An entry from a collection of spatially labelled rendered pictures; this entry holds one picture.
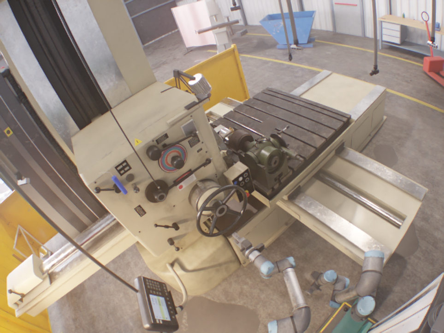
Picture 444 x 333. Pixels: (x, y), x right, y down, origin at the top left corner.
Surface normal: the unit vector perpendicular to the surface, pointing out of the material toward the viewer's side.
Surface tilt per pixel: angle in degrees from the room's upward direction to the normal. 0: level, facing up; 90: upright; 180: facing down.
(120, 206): 90
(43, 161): 90
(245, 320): 0
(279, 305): 0
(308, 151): 0
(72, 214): 90
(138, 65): 90
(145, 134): 45
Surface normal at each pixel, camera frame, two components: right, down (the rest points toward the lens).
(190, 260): -0.27, -0.70
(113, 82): 0.58, 0.43
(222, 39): 0.02, 0.68
